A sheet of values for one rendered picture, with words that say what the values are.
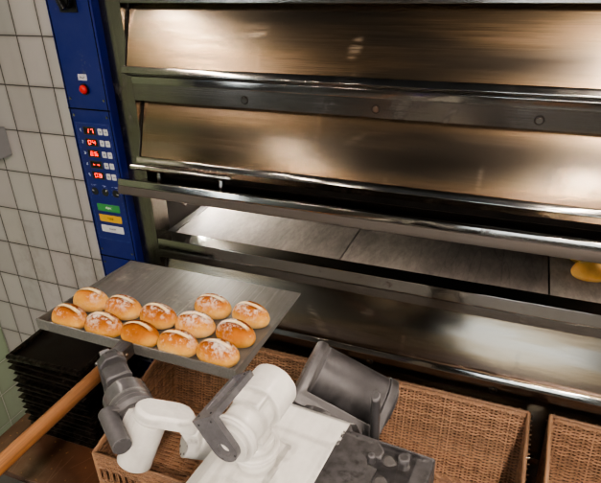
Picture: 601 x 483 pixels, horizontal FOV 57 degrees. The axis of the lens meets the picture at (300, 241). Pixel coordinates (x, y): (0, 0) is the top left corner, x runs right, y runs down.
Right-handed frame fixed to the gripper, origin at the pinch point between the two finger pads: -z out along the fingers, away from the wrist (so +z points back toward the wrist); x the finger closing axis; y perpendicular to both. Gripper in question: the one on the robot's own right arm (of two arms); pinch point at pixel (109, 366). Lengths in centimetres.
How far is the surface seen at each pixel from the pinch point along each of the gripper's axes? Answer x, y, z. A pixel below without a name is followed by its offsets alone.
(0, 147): 24, 3, -103
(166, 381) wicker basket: -52, -23, -49
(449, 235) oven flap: 19, -75, 24
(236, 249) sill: -3, -49, -38
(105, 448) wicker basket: -51, 2, -30
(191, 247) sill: -4, -39, -50
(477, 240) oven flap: 19, -78, 30
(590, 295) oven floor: -4, -114, 39
